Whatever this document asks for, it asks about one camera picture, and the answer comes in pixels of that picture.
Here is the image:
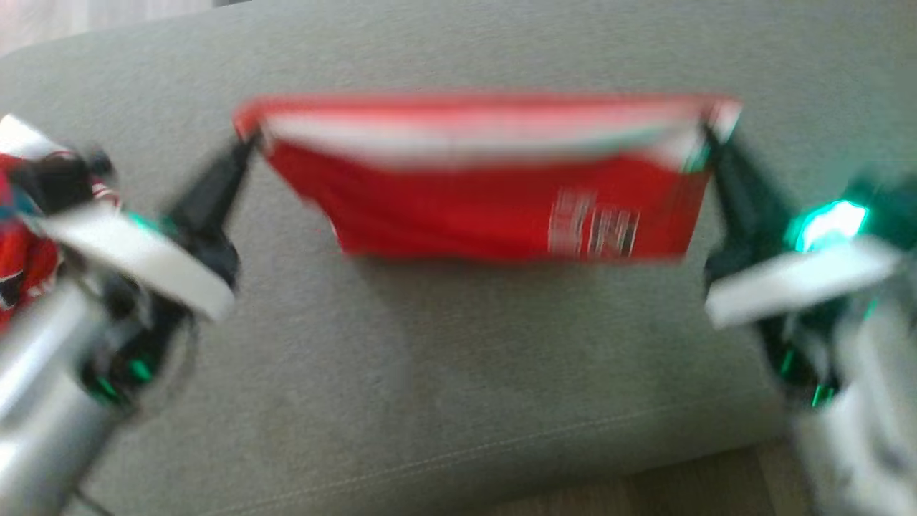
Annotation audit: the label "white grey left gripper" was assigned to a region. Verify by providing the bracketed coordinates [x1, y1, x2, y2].
[36, 136, 260, 413]

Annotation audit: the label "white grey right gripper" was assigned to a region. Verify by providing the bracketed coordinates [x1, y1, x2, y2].
[702, 129, 900, 409]

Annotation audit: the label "red white basketball jersey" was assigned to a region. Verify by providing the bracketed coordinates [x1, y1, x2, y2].
[0, 115, 123, 330]

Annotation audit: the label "red white basketball shorts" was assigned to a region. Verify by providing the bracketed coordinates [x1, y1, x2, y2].
[233, 93, 742, 262]

